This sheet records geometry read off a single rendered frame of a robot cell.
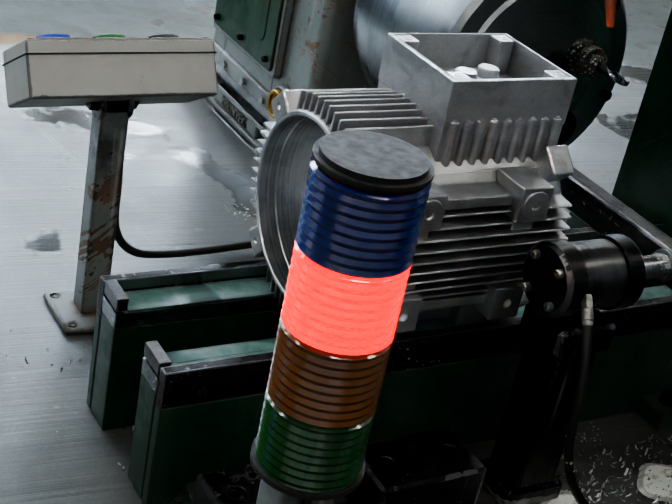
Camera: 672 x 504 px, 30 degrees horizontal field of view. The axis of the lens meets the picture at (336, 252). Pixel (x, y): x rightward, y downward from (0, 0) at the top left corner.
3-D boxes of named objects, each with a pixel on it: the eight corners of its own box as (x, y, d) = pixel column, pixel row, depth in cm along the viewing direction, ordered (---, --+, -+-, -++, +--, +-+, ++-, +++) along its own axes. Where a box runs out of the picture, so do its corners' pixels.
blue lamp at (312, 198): (375, 216, 66) (392, 139, 64) (435, 274, 62) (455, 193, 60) (274, 225, 63) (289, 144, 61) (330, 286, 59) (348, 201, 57)
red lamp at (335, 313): (358, 289, 68) (375, 216, 66) (415, 349, 64) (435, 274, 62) (260, 300, 65) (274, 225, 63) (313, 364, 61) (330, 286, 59)
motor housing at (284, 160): (422, 237, 120) (468, 51, 112) (538, 346, 107) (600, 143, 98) (233, 255, 111) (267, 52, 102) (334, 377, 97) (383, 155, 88)
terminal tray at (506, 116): (484, 109, 110) (504, 31, 107) (556, 162, 102) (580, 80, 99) (368, 112, 104) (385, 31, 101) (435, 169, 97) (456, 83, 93)
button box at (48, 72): (188, 103, 117) (183, 46, 117) (220, 94, 111) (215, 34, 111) (5, 108, 108) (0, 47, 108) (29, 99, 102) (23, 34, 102)
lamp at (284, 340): (343, 357, 71) (358, 289, 68) (397, 420, 66) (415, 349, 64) (247, 371, 68) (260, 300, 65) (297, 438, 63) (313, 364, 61)
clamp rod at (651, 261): (655, 269, 104) (663, 248, 103) (672, 281, 103) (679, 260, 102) (582, 278, 100) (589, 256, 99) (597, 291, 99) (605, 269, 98)
